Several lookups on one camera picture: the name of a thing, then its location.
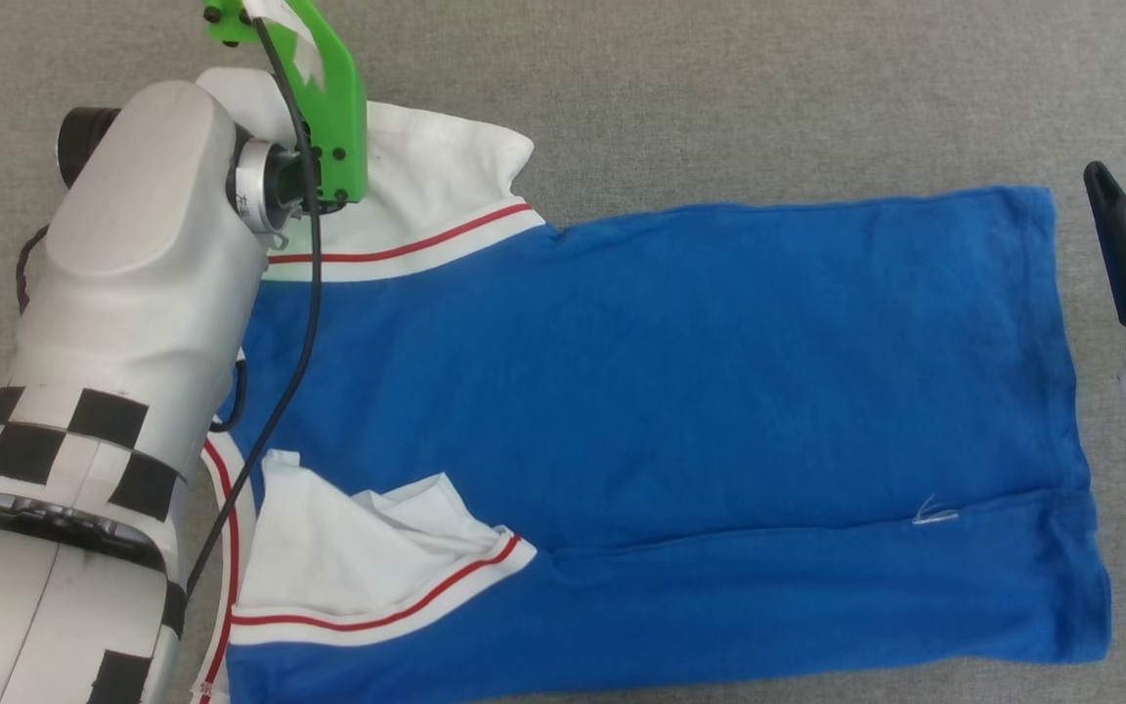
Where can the blue and white shirt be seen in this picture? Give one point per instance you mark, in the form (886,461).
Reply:
(671,391)

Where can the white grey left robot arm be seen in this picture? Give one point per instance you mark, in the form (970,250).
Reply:
(123,293)

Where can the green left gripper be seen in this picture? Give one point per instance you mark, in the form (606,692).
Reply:
(338,108)

